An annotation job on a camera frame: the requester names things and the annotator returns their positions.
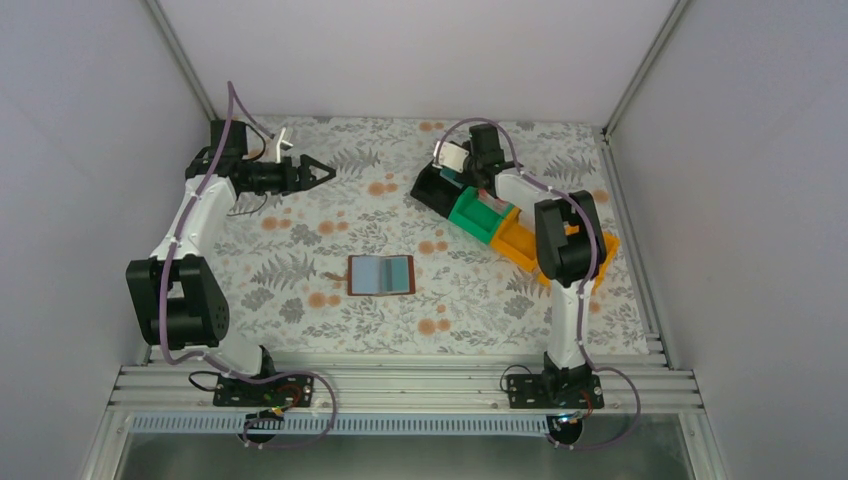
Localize brown leather card holder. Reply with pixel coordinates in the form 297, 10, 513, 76
322, 255, 416, 297

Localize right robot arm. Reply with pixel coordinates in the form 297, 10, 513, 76
462, 117, 607, 407

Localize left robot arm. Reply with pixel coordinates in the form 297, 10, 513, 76
125, 120, 337, 405

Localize teal item in black bin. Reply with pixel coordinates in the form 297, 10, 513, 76
440, 169, 464, 188

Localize black storage bin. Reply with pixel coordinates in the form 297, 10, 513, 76
410, 164, 468, 218

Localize green storage bin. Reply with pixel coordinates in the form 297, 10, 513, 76
448, 187, 515, 244

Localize orange storage bin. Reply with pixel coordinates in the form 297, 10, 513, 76
488, 218, 623, 293

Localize floral table mat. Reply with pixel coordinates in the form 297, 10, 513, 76
178, 115, 654, 357

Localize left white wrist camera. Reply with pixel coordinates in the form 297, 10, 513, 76
271, 126, 293, 164

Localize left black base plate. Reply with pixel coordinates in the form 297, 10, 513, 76
212, 374, 315, 409

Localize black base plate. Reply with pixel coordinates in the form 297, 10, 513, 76
504, 373, 605, 410
212, 374, 315, 409

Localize aluminium rail frame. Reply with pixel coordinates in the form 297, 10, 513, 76
107, 355, 704, 437

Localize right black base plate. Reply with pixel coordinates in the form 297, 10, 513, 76
504, 373, 605, 410

